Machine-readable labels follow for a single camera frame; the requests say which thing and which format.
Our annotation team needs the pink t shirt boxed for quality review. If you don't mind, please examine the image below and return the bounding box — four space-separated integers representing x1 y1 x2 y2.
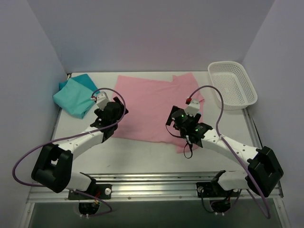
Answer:
113 73 199 153

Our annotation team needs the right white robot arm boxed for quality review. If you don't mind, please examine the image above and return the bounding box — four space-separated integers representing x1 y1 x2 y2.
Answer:
166 106 284 198

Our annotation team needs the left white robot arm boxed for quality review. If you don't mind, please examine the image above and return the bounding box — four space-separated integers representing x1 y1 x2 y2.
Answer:
31 95 128 199

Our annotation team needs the teal folded t shirt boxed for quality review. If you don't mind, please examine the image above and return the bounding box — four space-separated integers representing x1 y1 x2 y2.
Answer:
53 74 97 119

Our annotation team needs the white plastic basket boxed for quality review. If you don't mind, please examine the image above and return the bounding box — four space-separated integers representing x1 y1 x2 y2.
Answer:
208 61 258 110

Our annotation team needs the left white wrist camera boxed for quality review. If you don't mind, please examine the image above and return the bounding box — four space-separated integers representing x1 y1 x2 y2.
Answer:
91 92 110 110

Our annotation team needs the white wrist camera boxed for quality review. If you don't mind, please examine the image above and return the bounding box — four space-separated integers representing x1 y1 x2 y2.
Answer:
184 97 200 117
91 92 110 110

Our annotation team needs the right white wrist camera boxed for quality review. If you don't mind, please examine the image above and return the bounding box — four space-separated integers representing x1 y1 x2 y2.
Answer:
184 97 200 117

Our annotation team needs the black wire loop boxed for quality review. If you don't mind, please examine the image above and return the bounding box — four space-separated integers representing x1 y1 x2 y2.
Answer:
165 123 193 159

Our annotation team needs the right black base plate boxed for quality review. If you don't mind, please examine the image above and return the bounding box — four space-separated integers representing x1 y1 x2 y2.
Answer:
196 182 239 198

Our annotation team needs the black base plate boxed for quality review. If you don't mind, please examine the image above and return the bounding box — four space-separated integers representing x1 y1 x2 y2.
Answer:
196 182 239 198
68 183 112 200

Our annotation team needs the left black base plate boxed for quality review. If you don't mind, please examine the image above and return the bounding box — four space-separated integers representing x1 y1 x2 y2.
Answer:
68 183 112 200

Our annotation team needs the aluminium rail frame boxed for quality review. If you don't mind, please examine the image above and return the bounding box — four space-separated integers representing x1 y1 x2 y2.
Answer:
19 110 288 228

